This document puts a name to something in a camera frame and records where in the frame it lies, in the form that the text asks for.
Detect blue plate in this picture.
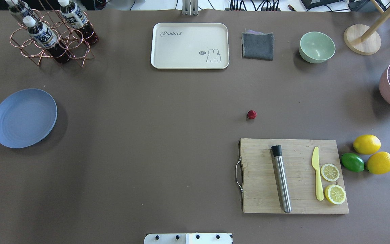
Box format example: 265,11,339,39
0,88,58,149

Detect cream rabbit tray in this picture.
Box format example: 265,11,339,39
150,23,230,69

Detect steel muddler black tip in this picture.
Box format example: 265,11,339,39
271,145,292,213

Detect grey folded cloth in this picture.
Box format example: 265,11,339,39
242,30,275,61

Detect yellow plastic knife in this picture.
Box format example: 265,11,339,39
311,146,324,201

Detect green bowl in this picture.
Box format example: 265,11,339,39
299,32,336,64

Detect lemon slice upper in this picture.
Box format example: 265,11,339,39
320,163,340,182

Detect lemon half lower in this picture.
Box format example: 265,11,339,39
324,184,346,204

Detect tea bottle back right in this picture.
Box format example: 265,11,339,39
58,0,99,45

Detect tea bottle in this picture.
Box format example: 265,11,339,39
6,0,40,25
23,16,71,64
58,0,99,45

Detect green lime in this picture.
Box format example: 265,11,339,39
341,153,365,172

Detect lemon upper whole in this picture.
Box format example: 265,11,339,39
353,134,381,155

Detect lemon whole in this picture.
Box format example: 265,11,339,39
353,134,381,155
366,151,390,175

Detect tea bottle front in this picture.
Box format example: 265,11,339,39
23,16,71,64

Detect wooden cup stand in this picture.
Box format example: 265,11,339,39
344,0,390,55

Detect lemon lower whole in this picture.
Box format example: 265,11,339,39
366,151,390,175

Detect tea bottle back left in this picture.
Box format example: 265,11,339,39
6,0,40,25

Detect aluminium frame post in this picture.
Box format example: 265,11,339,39
182,0,198,16

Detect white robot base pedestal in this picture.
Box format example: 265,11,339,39
144,232,233,244

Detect copper wire bottle rack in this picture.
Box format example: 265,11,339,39
7,0,99,66

